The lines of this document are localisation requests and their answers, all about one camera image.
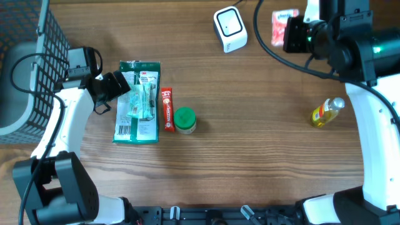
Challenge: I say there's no red white juice carton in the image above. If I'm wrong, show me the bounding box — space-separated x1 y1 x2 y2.
271 9 299 47

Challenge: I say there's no teal snack bar wrapper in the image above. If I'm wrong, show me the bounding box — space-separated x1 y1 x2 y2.
127 82 154 120

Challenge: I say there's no red Nescafe coffee stick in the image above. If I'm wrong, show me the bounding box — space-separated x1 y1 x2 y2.
161 87 175 132

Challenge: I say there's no yellow oil bottle silver cap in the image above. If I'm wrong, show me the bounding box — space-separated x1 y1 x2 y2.
310 97 345 128

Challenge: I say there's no green lid round container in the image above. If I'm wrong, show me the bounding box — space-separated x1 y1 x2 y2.
174 107 197 134

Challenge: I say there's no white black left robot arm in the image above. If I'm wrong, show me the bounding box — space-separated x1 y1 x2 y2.
12 71 137 224

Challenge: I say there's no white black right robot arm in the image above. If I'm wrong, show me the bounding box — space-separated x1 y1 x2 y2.
284 12 399 224

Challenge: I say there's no white barcode scanner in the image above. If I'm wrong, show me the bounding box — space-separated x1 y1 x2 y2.
213 6 248 53

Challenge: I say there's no grey plastic mesh basket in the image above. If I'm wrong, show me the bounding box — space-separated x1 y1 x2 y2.
1 0 70 144

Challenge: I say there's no black left camera cable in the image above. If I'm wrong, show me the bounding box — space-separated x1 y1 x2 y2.
9 52 70 225

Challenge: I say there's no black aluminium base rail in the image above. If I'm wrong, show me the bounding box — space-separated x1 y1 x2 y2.
133 206 304 225

